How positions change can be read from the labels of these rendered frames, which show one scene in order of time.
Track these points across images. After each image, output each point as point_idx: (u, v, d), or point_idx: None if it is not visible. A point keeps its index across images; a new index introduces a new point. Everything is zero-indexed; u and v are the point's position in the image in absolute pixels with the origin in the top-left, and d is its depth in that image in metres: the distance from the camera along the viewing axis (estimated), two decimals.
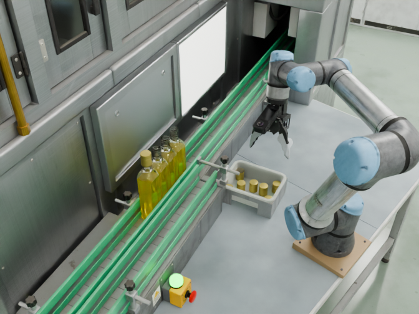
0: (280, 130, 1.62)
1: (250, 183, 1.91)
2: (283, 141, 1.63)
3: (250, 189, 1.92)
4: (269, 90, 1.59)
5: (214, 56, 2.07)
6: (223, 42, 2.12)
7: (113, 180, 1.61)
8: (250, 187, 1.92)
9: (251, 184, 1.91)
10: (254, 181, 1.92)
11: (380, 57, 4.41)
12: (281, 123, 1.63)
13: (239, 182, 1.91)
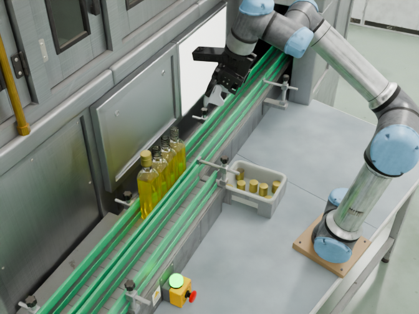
0: (211, 80, 1.33)
1: (250, 183, 1.91)
2: (207, 90, 1.36)
3: (250, 189, 1.93)
4: None
5: None
6: (223, 42, 2.12)
7: (113, 180, 1.61)
8: (250, 187, 1.92)
9: (251, 184, 1.91)
10: (254, 181, 1.92)
11: (380, 57, 4.41)
12: (219, 73, 1.31)
13: (239, 182, 1.91)
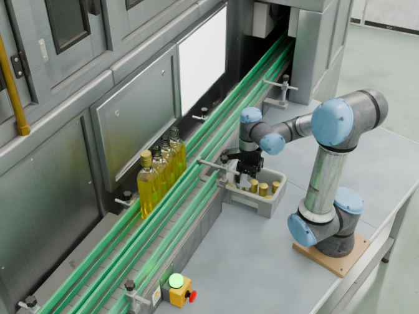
0: (237, 171, 1.84)
1: (250, 183, 1.91)
2: None
3: (250, 189, 1.93)
4: None
5: (214, 56, 2.07)
6: (223, 42, 2.12)
7: (113, 180, 1.61)
8: (250, 187, 1.92)
9: (251, 184, 1.91)
10: (254, 181, 1.92)
11: (380, 57, 4.41)
12: (240, 166, 1.82)
13: None
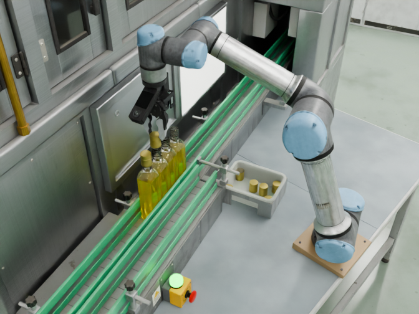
0: (161, 116, 1.46)
1: (250, 183, 1.91)
2: (161, 126, 1.48)
3: (250, 189, 1.93)
4: (142, 72, 1.38)
5: (214, 56, 2.07)
6: None
7: (113, 180, 1.61)
8: (250, 187, 1.92)
9: (251, 184, 1.91)
10: (254, 181, 1.92)
11: (380, 57, 4.41)
12: (162, 105, 1.44)
13: (155, 135, 1.52)
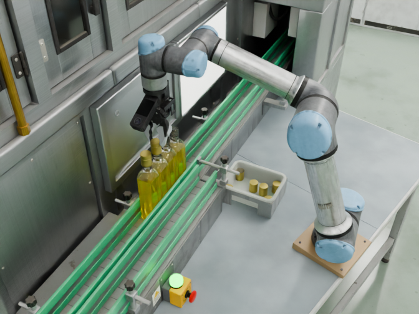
0: (162, 123, 1.47)
1: (250, 183, 1.91)
2: (161, 133, 1.50)
3: (250, 189, 1.93)
4: (143, 81, 1.39)
5: None
6: None
7: (113, 180, 1.61)
8: (250, 187, 1.92)
9: (251, 184, 1.91)
10: (254, 181, 1.92)
11: (380, 57, 4.41)
12: (163, 113, 1.46)
13: (156, 142, 1.54)
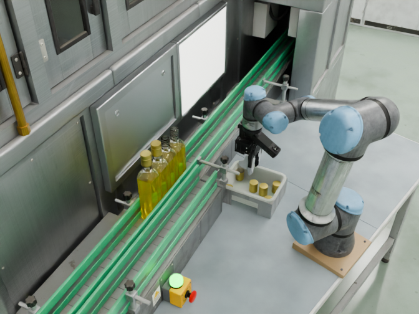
0: None
1: (250, 183, 1.91)
2: (260, 154, 1.87)
3: (250, 189, 1.93)
4: (260, 123, 1.72)
5: (214, 56, 2.07)
6: (223, 42, 2.12)
7: (113, 180, 1.61)
8: (250, 187, 1.92)
9: (251, 184, 1.91)
10: (254, 181, 1.92)
11: (380, 57, 4.41)
12: None
13: (156, 144, 1.54)
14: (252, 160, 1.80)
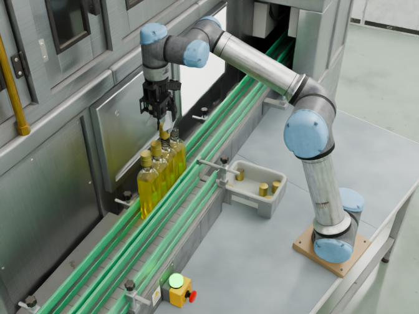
0: None
1: None
2: None
3: (168, 133, 1.57)
4: None
5: (214, 56, 2.07)
6: None
7: (113, 180, 1.61)
8: (168, 131, 1.57)
9: None
10: (163, 124, 1.57)
11: (380, 57, 4.41)
12: None
13: (156, 144, 1.54)
14: (174, 109, 1.51)
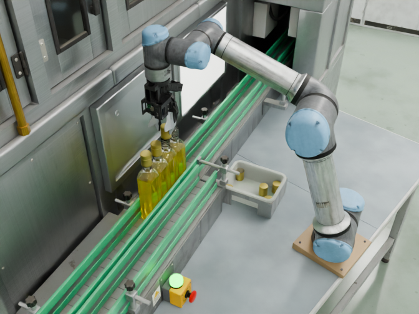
0: None
1: None
2: None
3: (169, 134, 1.59)
4: None
5: (214, 56, 2.07)
6: None
7: (113, 180, 1.61)
8: (169, 132, 1.58)
9: None
10: (164, 124, 1.58)
11: (380, 57, 4.41)
12: None
13: (156, 144, 1.54)
14: (176, 111, 1.52)
